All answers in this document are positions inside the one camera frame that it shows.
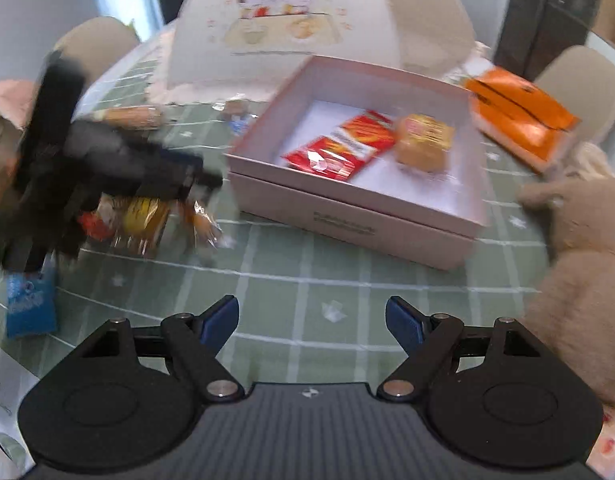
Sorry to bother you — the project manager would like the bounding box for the dark cabinet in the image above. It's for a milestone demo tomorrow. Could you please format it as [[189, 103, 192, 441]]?
[[495, 0, 608, 81]]

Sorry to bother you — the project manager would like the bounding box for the yellow brown snack packet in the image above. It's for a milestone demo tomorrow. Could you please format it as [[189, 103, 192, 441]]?
[[395, 114, 457, 175]]

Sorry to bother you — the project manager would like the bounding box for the brown plush toy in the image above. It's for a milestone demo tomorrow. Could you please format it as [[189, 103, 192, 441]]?
[[517, 142, 615, 411]]

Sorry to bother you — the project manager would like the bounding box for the pink cloth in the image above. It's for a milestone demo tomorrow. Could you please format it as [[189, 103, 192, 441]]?
[[0, 80, 38, 131]]

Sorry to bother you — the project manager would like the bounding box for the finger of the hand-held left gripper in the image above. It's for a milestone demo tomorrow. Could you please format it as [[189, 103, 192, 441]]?
[[137, 150, 224, 197]]

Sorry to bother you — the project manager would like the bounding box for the pink cardboard box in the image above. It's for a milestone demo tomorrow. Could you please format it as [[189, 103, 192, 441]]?
[[224, 55, 493, 271]]

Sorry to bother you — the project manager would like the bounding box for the printed mesh food cover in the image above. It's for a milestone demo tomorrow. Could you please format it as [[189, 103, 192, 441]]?
[[144, 0, 481, 106]]

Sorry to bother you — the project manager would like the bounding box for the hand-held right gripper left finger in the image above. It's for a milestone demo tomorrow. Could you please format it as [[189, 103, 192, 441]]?
[[80, 295, 244, 405]]

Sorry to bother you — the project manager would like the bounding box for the orange plastic package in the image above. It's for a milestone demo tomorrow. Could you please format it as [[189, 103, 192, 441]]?
[[462, 66, 581, 173]]

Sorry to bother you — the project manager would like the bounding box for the yellow round-print snack packet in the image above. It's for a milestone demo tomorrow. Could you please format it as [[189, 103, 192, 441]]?
[[112, 197, 170, 258]]

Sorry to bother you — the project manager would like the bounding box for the red triangular snack packet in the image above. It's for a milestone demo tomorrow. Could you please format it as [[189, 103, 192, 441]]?
[[77, 211, 114, 242]]

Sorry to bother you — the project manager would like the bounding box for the small orange snack packet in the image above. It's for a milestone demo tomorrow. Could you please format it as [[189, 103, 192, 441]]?
[[184, 202, 223, 251]]

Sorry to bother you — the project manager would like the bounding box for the white paper sheet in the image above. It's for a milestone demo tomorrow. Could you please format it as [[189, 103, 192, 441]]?
[[0, 335, 43, 466]]

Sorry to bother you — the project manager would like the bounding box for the orange sausage stick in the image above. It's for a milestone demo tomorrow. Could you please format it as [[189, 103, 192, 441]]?
[[94, 105, 163, 128]]

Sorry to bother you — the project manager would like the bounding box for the blue snack packet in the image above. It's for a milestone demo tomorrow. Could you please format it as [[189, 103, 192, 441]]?
[[6, 265, 59, 338]]

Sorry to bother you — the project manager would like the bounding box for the beige chair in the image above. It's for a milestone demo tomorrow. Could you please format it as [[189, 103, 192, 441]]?
[[52, 16, 140, 86], [532, 45, 615, 146]]

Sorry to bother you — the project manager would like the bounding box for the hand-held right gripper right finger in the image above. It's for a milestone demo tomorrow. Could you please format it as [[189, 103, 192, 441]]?
[[376, 295, 541, 405]]

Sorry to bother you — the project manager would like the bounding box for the green checked tablecloth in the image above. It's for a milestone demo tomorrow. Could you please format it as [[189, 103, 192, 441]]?
[[0, 27, 615, 411]]

